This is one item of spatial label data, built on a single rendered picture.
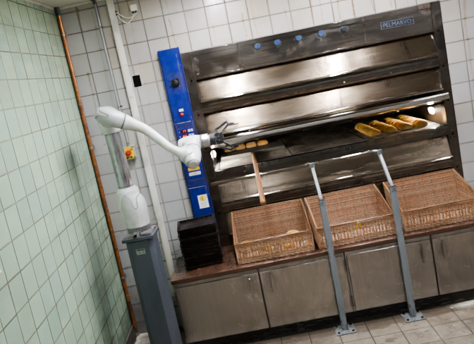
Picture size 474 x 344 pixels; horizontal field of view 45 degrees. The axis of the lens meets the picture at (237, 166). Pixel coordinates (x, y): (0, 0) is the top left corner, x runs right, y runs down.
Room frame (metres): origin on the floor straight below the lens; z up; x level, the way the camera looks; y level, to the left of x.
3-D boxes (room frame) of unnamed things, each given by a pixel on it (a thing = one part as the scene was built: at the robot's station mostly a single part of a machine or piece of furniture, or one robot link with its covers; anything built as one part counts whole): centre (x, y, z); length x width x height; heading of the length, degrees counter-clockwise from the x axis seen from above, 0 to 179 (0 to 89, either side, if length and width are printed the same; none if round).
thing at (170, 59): (5.24, 0.30, 1.07); 1.93 x 0.16 x 2.15; 179
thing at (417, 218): (4.00, -1.33, 0.72); 0.56 x 0.49 x 0.28; 88
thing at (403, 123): (4.71, -1.32, 1.21); 0.61 x 0.48 x 0.06; 179
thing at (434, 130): (4.31, -0.73, 1.16); 1.80 x 0.06 x 0.04; 89
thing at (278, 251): (4.03, -0.15, 0.72); 0.56 x 0.49 x 0.28; 88
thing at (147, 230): (3.58, 0.70, 1.03); 0.22 x 0.18 x 0.06; 175
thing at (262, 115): (4.29, -0.73, 1.54); 1.79 x 0.11 x 0.19; 89
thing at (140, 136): (4.31, 0.67, 1.45); 0.05 x 0.02 x 2.30; 89
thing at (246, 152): (4.95, -0.16, 1.20); 0.55 x 0.36 x 0.03; 88
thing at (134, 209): (3.61, 0.70, 1.17); 0.18 x 0.16 x 0.22; 16
